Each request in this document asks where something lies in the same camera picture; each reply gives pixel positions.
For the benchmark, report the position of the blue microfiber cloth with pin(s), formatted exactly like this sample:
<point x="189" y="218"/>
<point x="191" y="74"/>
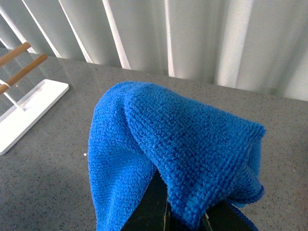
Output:
<point x="204" y="155"/>

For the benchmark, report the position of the white pleated curtain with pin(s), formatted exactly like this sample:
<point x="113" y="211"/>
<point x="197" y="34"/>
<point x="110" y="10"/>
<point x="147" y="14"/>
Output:
<point x="255" y="45"/>

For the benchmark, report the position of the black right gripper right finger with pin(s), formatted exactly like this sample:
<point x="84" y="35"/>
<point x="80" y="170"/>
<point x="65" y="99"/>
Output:
<point x="225" y="217"/>

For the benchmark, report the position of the upper wooden rack rod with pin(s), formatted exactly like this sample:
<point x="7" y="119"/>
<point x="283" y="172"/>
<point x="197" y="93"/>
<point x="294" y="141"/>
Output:
<point x="14" y="53"/>

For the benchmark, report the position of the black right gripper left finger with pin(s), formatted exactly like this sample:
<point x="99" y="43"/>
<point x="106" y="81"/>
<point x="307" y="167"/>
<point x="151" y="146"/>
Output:
<point x="152" y="214"/>

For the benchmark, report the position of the lower wooden rack rod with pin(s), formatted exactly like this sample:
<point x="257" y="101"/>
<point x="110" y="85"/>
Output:
<point x="22" y="73"/>

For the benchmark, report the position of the white towel rack base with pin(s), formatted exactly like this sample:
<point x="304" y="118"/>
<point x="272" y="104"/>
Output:
<point x="17" y="120"/>

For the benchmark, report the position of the wooden rack rod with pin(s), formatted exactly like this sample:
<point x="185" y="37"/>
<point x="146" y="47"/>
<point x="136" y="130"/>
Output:
<point x="22" y="73"/>
<point x="14" y="53"/>

